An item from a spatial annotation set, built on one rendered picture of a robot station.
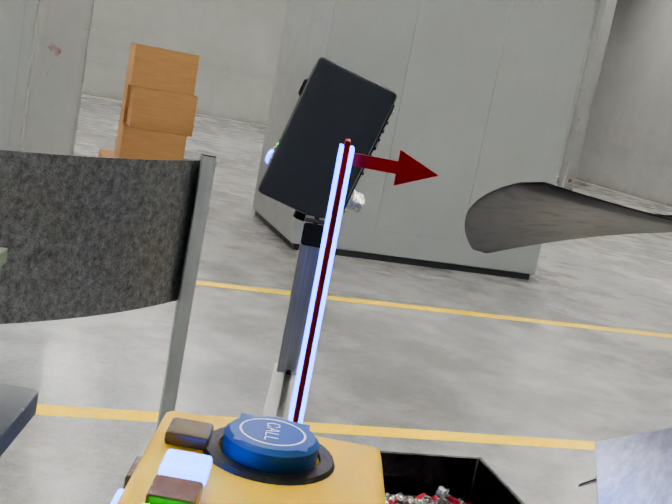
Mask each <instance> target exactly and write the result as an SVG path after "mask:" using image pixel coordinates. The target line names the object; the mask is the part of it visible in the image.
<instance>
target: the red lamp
mask: <svg viewBox="0 0 672 504"><path fill-rule="evenodd" d="M202 491H203V483H202V482H200V481H194V480H188V479H183V478H177V477H172V476H166V475H161V474H158V475H156V476H155V477H154V479H153V481H152V483H151V486H150V488H149V490H148V492H147V494H146V497H145V503H144V504H199V501H200V498H201V495H202Z"/></svg>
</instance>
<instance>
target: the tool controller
mask: <svg viewBox="0 0 672 504"><path fill-rule="evenodd" d="M298 94H299V96H300V97H299V99H298V102H297V104H296V106H295V108H294V110H293V112H292V114H291V117H290V119H289V121H288V123H287V125H286V127H285V129H284V132H283V134H282V136H281V138H280V140H279V143H278V146H277V148H276V150H275V153H274V155H273V157H272V159H271V161H270V163H269V165H268V168H267V170H266V172H265V174H264V176H263V178H262V180H261V182H260V184H259V187H258V191H259V192H260V193H261V194H263V195H265V196H267V197H269V198H271V199H274V200H276V201H278V202H280V203H282V204H284V205H286V206H288V207H290V208H292V209H295V212H294V214H293V217H295V218H296V219H298V220H301V221H304V220H305V216H306V215H310V216H315V219H318V220H319V218H325V219H326V214H327V209H328V204H329V198H330V193H331V188H332V182H333V177H334V172H335V166H336V161H337V156H338V150H339V145H340V144H344V142H345V139H350V140H351V146H354V149H355V150H354V153H358V154H363V155H369V156H372V152H373V150H376V144H377V142H379V141H380V136H381V134H382V133H384V128H385V126H386V125H388V123H389V122H388V119H389V117H390V115H391V114H392V115H393V113H394V111H395V110H394V107H395V105H394V103H395V101H396V99H397V94H396V92H395V91H393V90H391V89H389V88H386V87H384V86H382V85H380V84H378V83H376V82H374V81H372V80H370V79H368V78H366V77H364V76H362V75H360V74H358V73H356V72H354V71H352V70H350V69H348V68H346V67H344V66H342V65H339V64H337V63H335V62H333V61H331V60H329V59H327V58H325V57H320V58H319V59H318V60H317V63H316V65H315V66H314V67H313V69H312V72H311V74H310V76H309V78H308V79H305V80H304V81H303V83H302V86H301V88H300V90H299V92H298ZM364 169H365V168H361V167H356V166H351V171H350V176H349V181H348V187H347V192H346V197H345V202H344V208H343V213H344V214H345V212H346V210H347V209H349V210H352V211H354V212H356V213H359V212H360V210H361V208H362V206H363V204H364V201H365V198H364V195H363V194H361V193H359V192H357V191H355V190H354V189H355V187H356V185H357V183H358V181H359V179H360V177H361V175H363V174H364ZM346 208H347V209H346ZM343 213H342V214H343Z"/></svg>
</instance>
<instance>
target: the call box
mask: <svg viewBox="0 0 672 504"><path fill-rule="evenodd" d="M174 417H178V418H183V419H189V420H195V421H200V422H206V423H211V424H213V426H214V430H213V434H212V437H211V440H210V442H209V445H208V447H206V449H205V450H198V449H193V448H187V447H182V446H176V445H171V444H166V443H165V441H164V438H165V432H166V430H167V429H168V427H169V425H170V423H171V421H172V419H173V418H174ZM230 422H232V421H230V420H224V419H219V418H213V417H208V416H202V415H197V414H191V413H185V412H180V411H170V412H167V413H166V414H165V416H164V417H163V419H162V421H161V423H160V424H159V426H158V428H157V430H156V432H155V434H154V435H153V437H152V439H151V441H150V443H149V445H148V447H147V448H146V450H145V452H144V454H143V456H142V458H141V459H140V461H139V463H138V465H137V467H136V469H135V471H134V472H133V474H132V476H131V478H130V480H129V482H128V484H127V485H126V487H125V489H124V491H123V493H122V495H121V496H120V498H119V500H118V502H117V504H144V503H145V497H146V494H147V492H148V490H149V488H150V486H151V483H152V481H153V479H154V477H155V476H156V475H158V472H159V467H160V465H161V463H162V461H163V458H164V456H165V454H166V452H167V451H168V449H175V450H180V451H186V452H191V453H197V454H203V455H208V456H211V457H212V466H211V469H210V472H209V475H208V478H207V481H206V484H205V485H204V486H203V491H202V495H201V498H200V501H199V504H386V498H385V488H384V478H383V468H382V458H381V454H380V451H379V450H378V449H376V448H375V447H373V446H368V445H362V444H357V443H351V442H346V441H340V440H335V439H329V438H323V437H318V436H315V437H316V438H317V439H318V441H319V445H320V446H319V451H318V456H317V461H316V465H315V467H314V468H313V469H311V470H308V471H305V472H299V473H274V472H266V471H261V470H257V469H253V468H250V467H247V466H244V465H242V464H239V463H237V462H235V461H233V460H232V459H230V458H228V457H227V456H226V455H225V454H223V452H222V450H221V447H222V441H223V435H224V430H225V427H226V425H228V424H229V423H230Z"/></svg>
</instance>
